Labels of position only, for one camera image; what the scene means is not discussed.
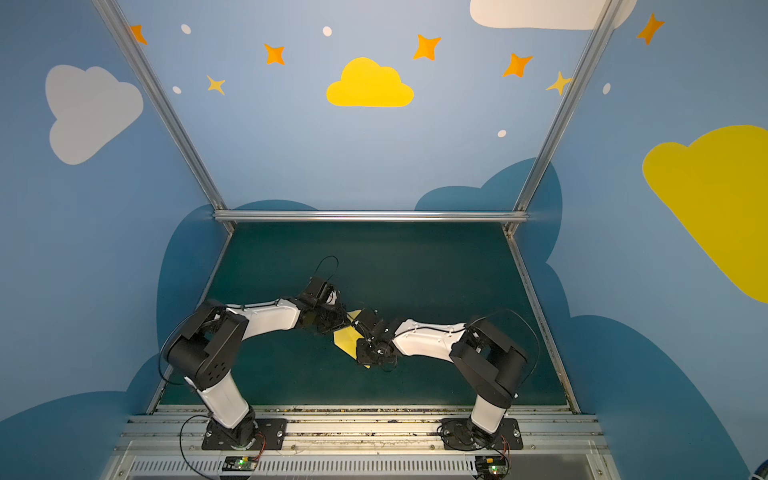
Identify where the yellow square paper sheet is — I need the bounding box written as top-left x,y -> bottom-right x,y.
333,309 -> 365,362

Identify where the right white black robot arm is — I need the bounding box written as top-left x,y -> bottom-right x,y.
351,309 -> 528,451

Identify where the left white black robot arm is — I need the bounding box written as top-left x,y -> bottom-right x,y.
161,298 -> 350,450

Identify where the right green circuit board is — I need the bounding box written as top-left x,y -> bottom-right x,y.
476,456 -> 509,480

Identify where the green circuit board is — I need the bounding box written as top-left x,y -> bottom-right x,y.
222,456 -> 260,472
476,456 -> 509,480

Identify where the left green circuit board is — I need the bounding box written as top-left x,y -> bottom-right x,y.
222,456 -> 260,472

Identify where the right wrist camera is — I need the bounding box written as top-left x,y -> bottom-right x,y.
353,308 -> 389,339

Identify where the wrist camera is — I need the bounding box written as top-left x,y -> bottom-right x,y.
353,308 -> 389,339
298,276 -> 339,308

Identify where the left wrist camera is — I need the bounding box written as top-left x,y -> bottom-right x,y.
298,276 -> 339,308

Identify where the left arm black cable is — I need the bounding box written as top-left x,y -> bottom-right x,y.
157,254 -> 341,480

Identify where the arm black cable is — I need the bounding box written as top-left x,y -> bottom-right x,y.
434,308 -> 541,466
157,254 -> 341,480

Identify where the rear aluminium frame crossbar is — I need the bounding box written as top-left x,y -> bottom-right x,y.
214,210 -> 528,223

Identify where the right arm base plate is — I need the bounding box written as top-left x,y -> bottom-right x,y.
437,418 -> 524,451

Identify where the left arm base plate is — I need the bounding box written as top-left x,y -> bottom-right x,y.
201,418 -> 287,451

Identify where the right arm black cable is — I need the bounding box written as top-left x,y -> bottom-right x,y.
434,308 -> 541,466

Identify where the white slotted cable duct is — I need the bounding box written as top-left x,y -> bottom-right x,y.
125,455 -> 477,479

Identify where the front aluminium rail bed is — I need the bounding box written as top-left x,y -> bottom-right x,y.
103,405 -> 619,479

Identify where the left aluminium frame post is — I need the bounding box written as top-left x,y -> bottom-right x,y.
92,0 -> 228,212

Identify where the aluminium frame post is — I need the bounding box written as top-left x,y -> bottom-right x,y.
513,0 -> 624,217
92,0 -> 228,212

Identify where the right aluminium frame post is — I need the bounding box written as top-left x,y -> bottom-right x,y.
513,0 -> 624,217

